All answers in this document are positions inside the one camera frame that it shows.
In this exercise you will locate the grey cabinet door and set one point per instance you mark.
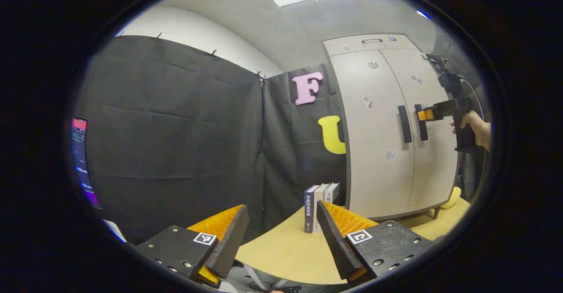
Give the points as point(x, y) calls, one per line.
point(374, 161)
point(435, 170)

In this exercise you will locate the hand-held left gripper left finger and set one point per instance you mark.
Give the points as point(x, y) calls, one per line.
point(228, 244)

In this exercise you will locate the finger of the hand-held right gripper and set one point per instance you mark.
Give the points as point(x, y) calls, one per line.
point(425, 115)

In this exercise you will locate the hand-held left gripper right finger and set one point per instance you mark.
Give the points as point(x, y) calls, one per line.
point(336, 240)

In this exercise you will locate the person's grey clothing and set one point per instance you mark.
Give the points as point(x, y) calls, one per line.
point(239, 275)

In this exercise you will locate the yellow round sponge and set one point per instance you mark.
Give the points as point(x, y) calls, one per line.
point(453, 198)

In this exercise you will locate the computer monitor screen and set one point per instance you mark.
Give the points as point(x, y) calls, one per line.
point(81, 161)

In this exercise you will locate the grey double-door shoe cabinet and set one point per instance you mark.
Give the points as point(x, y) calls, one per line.
point(338, 49)

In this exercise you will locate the black backdrop cloth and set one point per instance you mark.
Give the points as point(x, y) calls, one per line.
point(176, 130)

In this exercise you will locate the dark blue book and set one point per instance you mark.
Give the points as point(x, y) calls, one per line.
point(310, 214)

